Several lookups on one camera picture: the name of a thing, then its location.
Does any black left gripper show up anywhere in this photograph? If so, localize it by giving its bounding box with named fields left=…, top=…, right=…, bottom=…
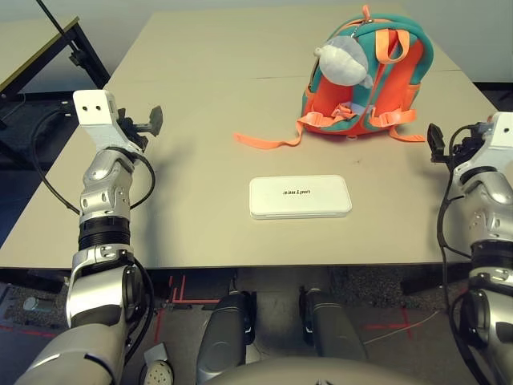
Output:
left=116, top=105, right=164, bottom=152

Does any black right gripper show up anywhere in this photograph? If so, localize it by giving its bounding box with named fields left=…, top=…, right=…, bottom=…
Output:
left=426, top=123, right=488, bottom=168

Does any teal and orange backpack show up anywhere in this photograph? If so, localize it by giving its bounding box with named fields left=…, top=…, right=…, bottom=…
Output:
left=233, top=3, right=436, bottom=152

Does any grey white plush toy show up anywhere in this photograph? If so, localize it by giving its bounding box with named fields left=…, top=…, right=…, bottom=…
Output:
left=313, top=34, right=374, bottom=88

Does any white pencil case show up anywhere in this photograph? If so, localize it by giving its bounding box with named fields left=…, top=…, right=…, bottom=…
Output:
left=248, top=174, right=354, bottom=221

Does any thin black pole with clamp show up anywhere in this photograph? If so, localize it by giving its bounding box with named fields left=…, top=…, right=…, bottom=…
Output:
left=34, top=0, right=82, bottom=67

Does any black foam floor mat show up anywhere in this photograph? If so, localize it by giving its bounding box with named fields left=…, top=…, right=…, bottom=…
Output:
left=0, top=99, right=78, bottom=162

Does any black table foot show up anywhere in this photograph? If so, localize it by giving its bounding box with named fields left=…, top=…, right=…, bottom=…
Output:
left=400, top=264, right=474, bottom=300
left=0, top=268, right=71, bottom=294

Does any beige black-framed side table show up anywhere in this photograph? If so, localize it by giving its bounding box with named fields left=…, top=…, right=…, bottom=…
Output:
left=0, top=15, right=111, bottom=133

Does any grey robot right leg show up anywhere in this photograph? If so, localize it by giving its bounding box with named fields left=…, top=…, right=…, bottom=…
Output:
left=298, top=284, right=370, bottom=363

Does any grey robot leg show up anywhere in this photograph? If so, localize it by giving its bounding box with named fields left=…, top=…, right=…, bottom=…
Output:
left=195, top=290, right=257, bottom=385
left=298, top=284, right=370, bottom=363

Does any clear plastic bottle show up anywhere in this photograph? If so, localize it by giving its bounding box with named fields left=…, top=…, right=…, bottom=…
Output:
left=22, top=296, right=53, bottom=314

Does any grey robot left leg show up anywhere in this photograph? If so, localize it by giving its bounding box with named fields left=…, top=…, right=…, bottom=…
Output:
left=195, top=290, right=257, bottom=385

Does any white perforated clog shoe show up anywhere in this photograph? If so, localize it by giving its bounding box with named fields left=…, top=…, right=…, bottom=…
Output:
left=139, top=342, right=176, bottom=385

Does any grey robot torso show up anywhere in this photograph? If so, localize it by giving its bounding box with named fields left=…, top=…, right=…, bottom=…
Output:
left=208, top=355, right=406, bottom=385

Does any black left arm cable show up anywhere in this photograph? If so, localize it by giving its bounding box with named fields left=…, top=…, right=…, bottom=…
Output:
left=33, top=102, right=157, bottom=216

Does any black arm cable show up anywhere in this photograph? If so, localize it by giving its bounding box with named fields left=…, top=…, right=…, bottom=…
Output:
left=33, top=102, right=157, bottom=216
left=437, top=124, right=488, bottom=385

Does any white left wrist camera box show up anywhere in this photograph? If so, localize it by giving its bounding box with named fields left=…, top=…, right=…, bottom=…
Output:
left=71, top=89, right=143, bottom=154

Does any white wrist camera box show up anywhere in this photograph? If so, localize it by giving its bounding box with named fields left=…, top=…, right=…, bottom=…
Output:
left=71, top=89, right=143, bottom=154
left=475, top=111, right=513, bottom=164

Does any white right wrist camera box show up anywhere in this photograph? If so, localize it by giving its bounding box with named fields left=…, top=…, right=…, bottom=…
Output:
left=475, top=111, right=513, bottom=164

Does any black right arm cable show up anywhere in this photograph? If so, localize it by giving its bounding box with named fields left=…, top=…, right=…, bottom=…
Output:
left=437, top=124, right=488, bottom=385

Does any thin white floor cable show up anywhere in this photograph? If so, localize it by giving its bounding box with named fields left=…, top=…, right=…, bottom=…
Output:
left=362, top=310, right=438, bottom=346

